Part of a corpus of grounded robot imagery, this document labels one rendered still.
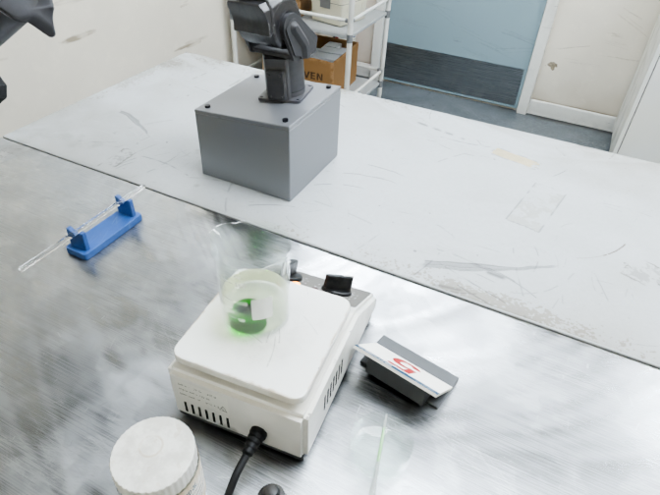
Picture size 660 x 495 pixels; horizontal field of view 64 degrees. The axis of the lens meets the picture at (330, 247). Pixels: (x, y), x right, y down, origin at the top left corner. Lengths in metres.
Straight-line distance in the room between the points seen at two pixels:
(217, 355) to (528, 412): 0.30
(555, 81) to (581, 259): 2.68
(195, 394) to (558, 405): 0.34
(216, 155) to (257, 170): 0.07
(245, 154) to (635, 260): 0.54
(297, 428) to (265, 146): 0.42
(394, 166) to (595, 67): 2.57
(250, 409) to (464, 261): 0.36
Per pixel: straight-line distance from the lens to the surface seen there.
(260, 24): 0.73
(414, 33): 3.48
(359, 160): 0.87
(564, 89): 3.40
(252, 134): 0.74
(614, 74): 3.36
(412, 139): 0.95
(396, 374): 0.52
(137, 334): 0.60
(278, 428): 0.46
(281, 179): 0.75
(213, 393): 0.46
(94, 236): 0.73
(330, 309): 0.48
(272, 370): 0.43
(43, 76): 2.12
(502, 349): 0.60
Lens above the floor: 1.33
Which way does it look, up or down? 39 degrees down
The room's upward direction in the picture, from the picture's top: 3 degrees clockwise
